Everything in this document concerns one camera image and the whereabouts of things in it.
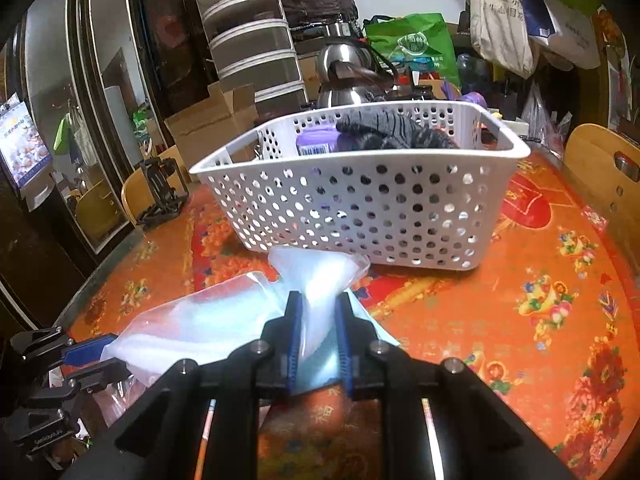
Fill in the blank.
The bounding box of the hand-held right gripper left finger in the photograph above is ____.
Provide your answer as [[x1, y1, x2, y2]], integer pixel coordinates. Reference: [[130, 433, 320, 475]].
[[60, 291, 306, 480]]

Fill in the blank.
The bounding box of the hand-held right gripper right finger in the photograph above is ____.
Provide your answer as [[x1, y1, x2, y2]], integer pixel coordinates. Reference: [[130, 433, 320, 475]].
[[335, 291, 576, 480]]

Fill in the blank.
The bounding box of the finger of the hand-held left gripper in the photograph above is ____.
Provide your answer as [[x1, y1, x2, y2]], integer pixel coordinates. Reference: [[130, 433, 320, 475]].
[[22, 357, 132, 409], [10, 326, 119, 367]]

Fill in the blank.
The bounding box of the light blue plastic bag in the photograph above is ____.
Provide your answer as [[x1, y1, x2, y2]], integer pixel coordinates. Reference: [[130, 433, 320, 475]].
[[92, 247, 403, 428]]

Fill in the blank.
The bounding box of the white perforated plastic basket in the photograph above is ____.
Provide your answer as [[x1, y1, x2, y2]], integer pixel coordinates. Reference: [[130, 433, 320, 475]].
[[189, 101, 532, 270]]

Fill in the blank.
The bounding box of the purple tissue pack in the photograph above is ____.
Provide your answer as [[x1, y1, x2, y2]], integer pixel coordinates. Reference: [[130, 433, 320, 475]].
[[295, 125, 343, 157]]

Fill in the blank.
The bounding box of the grey striped sock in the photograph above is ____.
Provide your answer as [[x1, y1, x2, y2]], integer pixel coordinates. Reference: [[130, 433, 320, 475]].
[[334, 105, 460, 152]]

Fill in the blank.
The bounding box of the red floral tablecloth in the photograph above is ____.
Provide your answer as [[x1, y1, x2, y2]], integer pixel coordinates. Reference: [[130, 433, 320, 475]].
[[52, 152, 640, 480]]

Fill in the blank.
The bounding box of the plain wooden chair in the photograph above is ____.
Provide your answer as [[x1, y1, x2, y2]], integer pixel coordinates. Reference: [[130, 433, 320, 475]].
[[121, 146, 193, 233]]

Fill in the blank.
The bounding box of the black folding phone stand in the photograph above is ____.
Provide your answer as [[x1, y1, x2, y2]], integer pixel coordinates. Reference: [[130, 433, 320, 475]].
[[136, 156, 191, 227]]

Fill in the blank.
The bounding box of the blue printed box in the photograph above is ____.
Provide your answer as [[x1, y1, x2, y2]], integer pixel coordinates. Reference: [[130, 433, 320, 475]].
[[0, 94, 55, 211]]

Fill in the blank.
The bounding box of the open cardboard box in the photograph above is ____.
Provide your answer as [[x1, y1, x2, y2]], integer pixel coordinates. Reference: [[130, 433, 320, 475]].
[[164, 81, 261, 171]]

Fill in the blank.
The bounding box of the steel kettle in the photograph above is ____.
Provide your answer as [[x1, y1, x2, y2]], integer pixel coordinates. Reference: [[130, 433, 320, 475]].
[[316, 42, 396, 109]]

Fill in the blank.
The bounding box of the brown cardboard box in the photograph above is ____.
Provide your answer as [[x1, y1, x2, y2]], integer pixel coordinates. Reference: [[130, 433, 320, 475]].
[[295, 35, 326, 101]]

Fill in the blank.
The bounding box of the purple plastic bag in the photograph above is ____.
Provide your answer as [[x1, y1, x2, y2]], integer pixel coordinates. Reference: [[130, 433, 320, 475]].
[[442, 80, 486, 108]]

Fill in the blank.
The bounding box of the clear plastic bag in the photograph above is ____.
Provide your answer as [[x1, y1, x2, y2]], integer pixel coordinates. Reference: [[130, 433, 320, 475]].
[[520, 80, 571, 146]]

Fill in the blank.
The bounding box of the grey stacked storage tower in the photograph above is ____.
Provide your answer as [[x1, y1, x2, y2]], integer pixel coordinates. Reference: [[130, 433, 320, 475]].
[[195, 0, 308, 111]]

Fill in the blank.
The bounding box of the green shopping bag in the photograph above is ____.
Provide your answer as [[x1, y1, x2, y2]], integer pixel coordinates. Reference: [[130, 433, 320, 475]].
[[362, 12, 461, 88]]

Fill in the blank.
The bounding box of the black glass door cabinet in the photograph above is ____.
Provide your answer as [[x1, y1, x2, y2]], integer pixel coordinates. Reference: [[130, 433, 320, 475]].
[[0, 0, 221, 266]]

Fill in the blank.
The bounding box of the white canvas tote bag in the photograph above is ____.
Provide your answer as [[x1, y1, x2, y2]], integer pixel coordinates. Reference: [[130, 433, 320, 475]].
[[462, 0, 535, 80]]

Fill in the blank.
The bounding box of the white blue tote bag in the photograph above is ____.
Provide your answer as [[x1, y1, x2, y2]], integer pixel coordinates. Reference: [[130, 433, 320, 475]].
[[520, 0, 601, 71]]

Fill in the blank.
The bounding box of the wooden chair with handle hole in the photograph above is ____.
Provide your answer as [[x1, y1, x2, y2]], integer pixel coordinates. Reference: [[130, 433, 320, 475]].
[[562, 123, 640, 261]]

